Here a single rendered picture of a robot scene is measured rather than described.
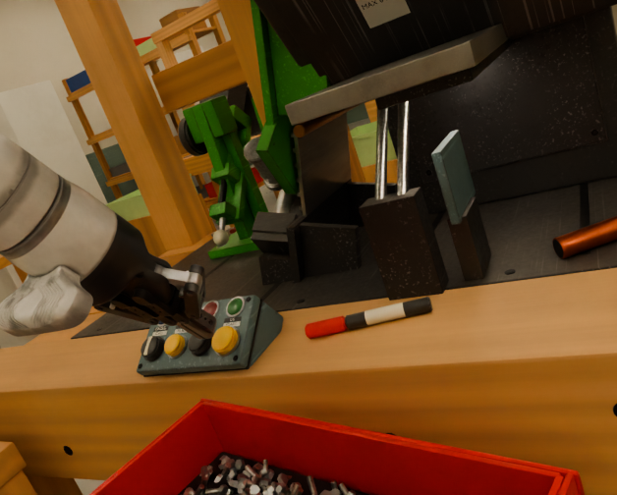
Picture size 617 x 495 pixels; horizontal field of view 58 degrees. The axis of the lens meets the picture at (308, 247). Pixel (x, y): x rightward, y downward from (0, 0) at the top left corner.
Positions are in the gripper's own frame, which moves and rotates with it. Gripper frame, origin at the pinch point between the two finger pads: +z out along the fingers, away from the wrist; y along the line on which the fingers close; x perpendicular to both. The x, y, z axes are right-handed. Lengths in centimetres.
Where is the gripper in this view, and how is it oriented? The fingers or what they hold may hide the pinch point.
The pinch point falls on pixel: (197, 322)
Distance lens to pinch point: 55.2
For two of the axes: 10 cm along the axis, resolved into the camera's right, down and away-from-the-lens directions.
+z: 5.1, 5.1, 6.9
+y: -8.5, 1.7, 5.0
